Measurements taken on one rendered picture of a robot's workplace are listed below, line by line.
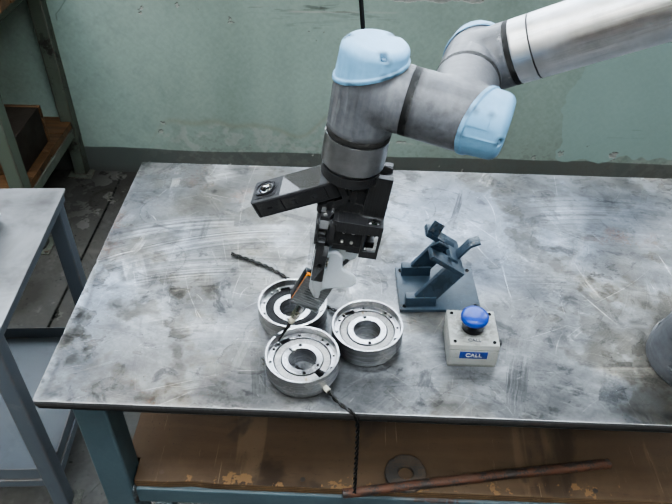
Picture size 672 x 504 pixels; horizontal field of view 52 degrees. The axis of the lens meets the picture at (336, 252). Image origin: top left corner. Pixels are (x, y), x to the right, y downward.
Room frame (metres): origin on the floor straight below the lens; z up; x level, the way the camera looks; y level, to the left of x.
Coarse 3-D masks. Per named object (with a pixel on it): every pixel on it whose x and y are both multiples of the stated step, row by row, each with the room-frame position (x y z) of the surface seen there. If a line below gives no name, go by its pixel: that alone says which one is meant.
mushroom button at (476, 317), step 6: (468, 306) 0.70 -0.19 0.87; (474, 306) 0.70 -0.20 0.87; (462, 312) 0.69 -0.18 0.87; (468, 312) 0.69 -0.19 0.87; (474, 312) 0.69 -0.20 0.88; (480, 312) 0.69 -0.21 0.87; (486, 312) 0.69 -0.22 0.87; (462, 318) 0.68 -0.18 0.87; (468, 318) 0.68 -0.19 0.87; (474, 318) 0.68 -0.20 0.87; (480, 318) 0.68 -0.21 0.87; (486, 318) 0.68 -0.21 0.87; (468, 324) 0.67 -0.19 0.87; (474, 324) 0.67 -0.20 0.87; (480, 324) 0.67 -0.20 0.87; (486, 324) 0.67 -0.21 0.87
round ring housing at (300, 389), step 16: (288, 336) 0.68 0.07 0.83; (304, 336) 0.68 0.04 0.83; (320, 336) 0.68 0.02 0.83; (272, 352) 0.65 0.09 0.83; (288, 352) 0.65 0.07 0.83; (304, 352) 0.66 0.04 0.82; (320, 352) 0.65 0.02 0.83; (336, 352) 0.65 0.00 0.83; (272, 368) 0.62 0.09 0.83; (288, 368) 0.62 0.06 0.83; (336, 368) 0.62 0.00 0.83; (288, 384) 0.59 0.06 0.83; (304, 384) 0.58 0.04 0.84; (320, 384) 0.59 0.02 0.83
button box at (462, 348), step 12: (456, 312) 0.72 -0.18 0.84; (492, 312) 0.72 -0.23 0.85; (444, 324) 0.72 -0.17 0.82; (456, 324) 0.69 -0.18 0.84; (492, 324) 0.69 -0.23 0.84; (444, 336) 0.70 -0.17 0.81; (456, 336) 0.67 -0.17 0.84; (468, 336) 0.67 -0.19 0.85; (480, 336) 0.67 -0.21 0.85; (492, 336) 0.67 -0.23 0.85; (456, 348) 0.65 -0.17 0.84; (468, 348) 0.65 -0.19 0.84; (480, 348) 0.65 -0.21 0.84; (492, 348) 0.65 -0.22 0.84; (456, 360) 0.65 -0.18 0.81; (468, 360) 0.65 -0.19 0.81; (480, 360) 0.65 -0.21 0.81; (492, 360) 0.65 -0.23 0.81
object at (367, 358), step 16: (352, 304) 0.74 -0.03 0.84; (368, 304) 0.74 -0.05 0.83; (384, 304) 0.74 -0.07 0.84; (336, 320) 0.71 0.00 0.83; (352, 320) 0.71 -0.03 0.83; (368, 320) 0.71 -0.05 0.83; (400, 320) 0.70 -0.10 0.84; (336, 336) 0.67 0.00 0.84; (352, 336) 0.68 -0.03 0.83; (384, 336) 0.68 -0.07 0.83; (400, 336) 0.67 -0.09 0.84; (352, 352) 0.65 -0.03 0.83; (368, 352) 0.64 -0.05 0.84; (384, 352) 0.65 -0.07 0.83
